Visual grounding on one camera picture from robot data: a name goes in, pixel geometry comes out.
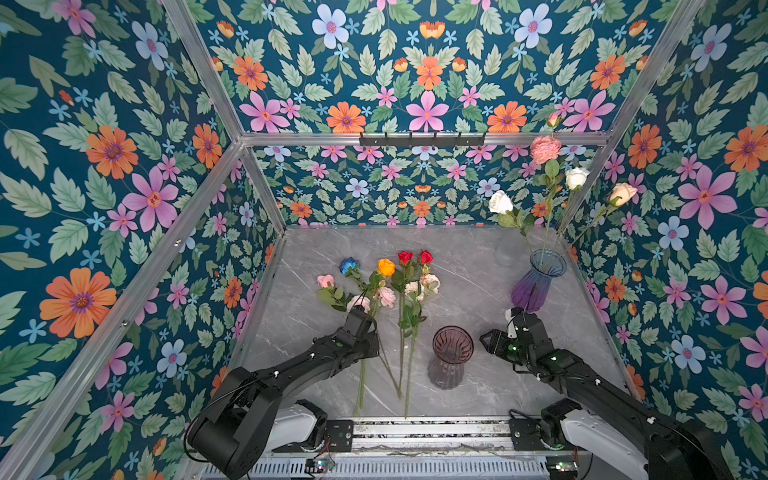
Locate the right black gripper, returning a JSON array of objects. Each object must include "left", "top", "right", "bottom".
[{"left": 477, "top": 328, "right": 534, "bottom": 369}]

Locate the dark mauve glass vase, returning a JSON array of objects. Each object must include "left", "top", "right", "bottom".
[{"left": 427, "top": 326, "right": 474, "bottom": 390}]

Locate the artificial flower bunch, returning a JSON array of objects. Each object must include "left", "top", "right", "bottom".
[{"left": 316, "top": 250, "right": 441, "bottom": 416}]

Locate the purple blue glass vase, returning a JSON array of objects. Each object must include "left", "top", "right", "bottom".
[{"left": 511, "top": 249, "right": 567, "bottom": 312}]

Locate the yellow orange rose stem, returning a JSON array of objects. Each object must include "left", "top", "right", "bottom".
[{"left": 363, "top": 259, "right": 397, "bottom": 317}]

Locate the small white bud stem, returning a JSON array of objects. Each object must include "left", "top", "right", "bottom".
[{"left": 544, "top": 160, "right": 590, "bottom": 233}]

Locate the cream white rose stem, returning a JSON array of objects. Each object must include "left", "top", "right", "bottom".
[{"left": 571, "top": 183, "right": 637, "bottom": 244}]

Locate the pink carnation stem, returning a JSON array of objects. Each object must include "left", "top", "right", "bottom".
[{"left": 531, "top": 112, "right": 563, "bottom": 266}]

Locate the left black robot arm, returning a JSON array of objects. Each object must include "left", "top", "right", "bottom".
[{"left": 184, "top": 306, "right": 379, "bottom": 479}]

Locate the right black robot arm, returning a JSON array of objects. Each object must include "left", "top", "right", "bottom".
[{"left": 480, "top": 308, "right": 733, "bottom": 479}]

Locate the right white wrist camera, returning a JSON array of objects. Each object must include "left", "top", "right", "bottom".
[{"left": 505, "top": 307, "right": 523, "bottom": 339}]

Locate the aluminium mounting rail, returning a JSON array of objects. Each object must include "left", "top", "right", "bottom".
[{"left": 191, "top": 415, "right": 679, "bottom": 458}]

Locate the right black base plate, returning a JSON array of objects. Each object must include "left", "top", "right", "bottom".
[{"left": 508, "top": 417, "right": 555, "bottom": 451}]

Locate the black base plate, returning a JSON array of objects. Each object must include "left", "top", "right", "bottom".
[
  {"left": 312, "top": 419, "right": 355, "bottom": 453},
  {"left": 508, "top": 417, "right": 555, "bottom": 451}
]

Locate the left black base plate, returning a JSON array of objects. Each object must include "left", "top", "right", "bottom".
[{"left": 312, "top": 419, "right": 355, "bottom": 453}]

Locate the black hook rail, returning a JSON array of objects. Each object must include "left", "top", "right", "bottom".
[{"left": 358, "top": 132, "right": 486, "bottom": 148}]

